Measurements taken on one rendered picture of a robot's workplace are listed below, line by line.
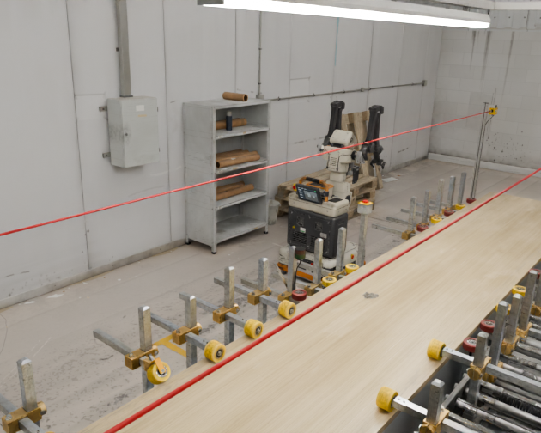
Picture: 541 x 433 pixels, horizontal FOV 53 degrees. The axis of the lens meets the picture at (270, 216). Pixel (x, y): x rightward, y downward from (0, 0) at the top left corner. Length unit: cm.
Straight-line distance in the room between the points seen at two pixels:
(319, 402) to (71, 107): 355
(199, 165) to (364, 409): 392
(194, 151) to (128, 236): 109
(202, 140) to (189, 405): 377
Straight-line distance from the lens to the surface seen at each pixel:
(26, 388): 209
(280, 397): 219
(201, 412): 212
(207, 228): 576
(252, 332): 249
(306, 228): 506
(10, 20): 474
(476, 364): 242
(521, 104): 1053
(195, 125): 561
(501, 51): 1061
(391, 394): 214
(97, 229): 533
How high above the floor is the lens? 222
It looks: 18 degrees down
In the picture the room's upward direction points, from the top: 2 degrees clockwise
